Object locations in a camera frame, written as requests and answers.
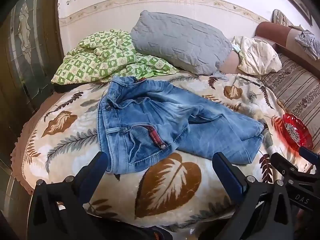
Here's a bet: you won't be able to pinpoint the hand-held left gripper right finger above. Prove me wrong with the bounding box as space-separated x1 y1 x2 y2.
212 152 299 240

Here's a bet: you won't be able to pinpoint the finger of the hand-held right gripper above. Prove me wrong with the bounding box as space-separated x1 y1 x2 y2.
271 152 320 188
299 146 320 162

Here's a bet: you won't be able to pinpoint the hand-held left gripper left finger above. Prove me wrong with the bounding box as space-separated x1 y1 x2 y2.
27 151 109 240

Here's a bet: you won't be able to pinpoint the blue denim pants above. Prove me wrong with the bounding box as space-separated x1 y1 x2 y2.
97 76 265 175

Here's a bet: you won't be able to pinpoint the red glass dish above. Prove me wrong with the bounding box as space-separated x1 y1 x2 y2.
282 113 314 152

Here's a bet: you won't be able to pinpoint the leaf print blanket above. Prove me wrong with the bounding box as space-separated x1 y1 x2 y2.
21 74 314 227

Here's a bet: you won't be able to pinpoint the striped floral sofa cushion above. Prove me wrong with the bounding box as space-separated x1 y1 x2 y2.
260 52 320 153

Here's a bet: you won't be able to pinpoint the brown bed skirt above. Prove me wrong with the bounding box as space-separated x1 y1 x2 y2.
10 90 75 195

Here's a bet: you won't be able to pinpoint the green checkered quilt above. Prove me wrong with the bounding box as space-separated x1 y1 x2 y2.
51 29 179 85

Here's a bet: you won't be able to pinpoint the pink pillow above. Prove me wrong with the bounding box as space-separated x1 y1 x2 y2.
220 51 244 75

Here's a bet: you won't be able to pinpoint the cream crumpled cloth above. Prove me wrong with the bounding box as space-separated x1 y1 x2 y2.
231 35 282 76

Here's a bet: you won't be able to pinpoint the grey crumpled cloth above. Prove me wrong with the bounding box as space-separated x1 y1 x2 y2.
294 30 320 60

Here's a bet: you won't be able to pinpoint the brown sofa armrest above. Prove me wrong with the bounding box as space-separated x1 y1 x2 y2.
255 21 320 67

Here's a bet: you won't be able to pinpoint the patterned throw cushion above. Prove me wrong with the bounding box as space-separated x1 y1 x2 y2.
272 9 294 27

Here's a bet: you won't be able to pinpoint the grey quilted pillow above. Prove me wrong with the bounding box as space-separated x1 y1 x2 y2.
130 10 233 75

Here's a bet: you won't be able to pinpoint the wooden door with glass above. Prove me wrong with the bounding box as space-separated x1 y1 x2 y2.
0 0 65 140

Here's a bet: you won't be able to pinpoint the dark picture frame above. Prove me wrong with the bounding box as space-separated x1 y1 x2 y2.
265 0 313 27

